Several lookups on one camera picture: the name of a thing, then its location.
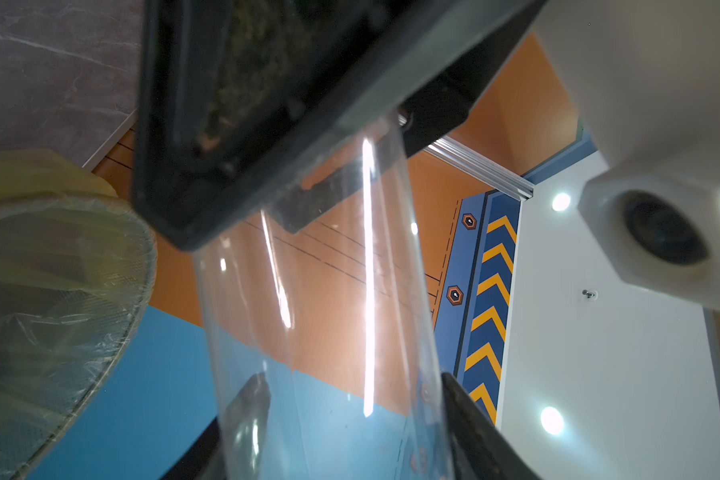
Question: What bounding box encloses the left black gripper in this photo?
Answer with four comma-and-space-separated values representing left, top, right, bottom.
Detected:
132, 1, 543, 251

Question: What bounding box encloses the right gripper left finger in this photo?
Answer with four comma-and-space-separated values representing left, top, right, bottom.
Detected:
162, 372, 271, 479

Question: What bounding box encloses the yellow trash bag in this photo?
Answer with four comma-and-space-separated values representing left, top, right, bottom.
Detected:
0, 149, 157, 480

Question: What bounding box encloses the tall jar with clear lid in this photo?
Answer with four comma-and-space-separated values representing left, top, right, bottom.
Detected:
193, 113, 454, 479

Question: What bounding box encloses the mesh trash bin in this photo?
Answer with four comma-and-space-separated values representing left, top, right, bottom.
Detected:
0, 191, 158, 480

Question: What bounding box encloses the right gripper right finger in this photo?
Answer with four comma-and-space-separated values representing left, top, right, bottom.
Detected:
441, 372, 540, 480

